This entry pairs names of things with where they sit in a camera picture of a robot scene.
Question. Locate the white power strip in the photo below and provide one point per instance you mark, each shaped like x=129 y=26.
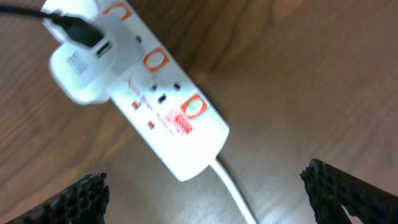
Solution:
x=156 y=96

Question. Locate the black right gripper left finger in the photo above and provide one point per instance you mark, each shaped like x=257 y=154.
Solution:
x=83 y=202

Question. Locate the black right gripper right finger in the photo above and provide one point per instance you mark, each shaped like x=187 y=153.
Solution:
x=335 y=195

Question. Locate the white charger plug adapter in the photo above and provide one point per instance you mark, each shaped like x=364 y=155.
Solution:
x=85 y=74

